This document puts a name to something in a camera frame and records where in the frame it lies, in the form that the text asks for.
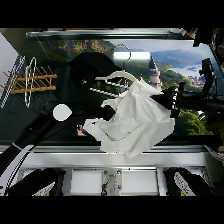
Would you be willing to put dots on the white garment with gold print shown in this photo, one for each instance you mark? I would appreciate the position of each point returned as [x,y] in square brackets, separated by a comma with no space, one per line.
[136,120]

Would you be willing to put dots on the white clothes hanger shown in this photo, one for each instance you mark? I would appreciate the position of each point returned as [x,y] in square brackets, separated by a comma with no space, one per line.
[116,75]

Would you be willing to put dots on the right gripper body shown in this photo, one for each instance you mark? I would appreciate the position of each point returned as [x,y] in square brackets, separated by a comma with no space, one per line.
[175,100]

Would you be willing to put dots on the black garment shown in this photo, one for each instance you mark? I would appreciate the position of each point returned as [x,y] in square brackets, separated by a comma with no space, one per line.
[88,66]

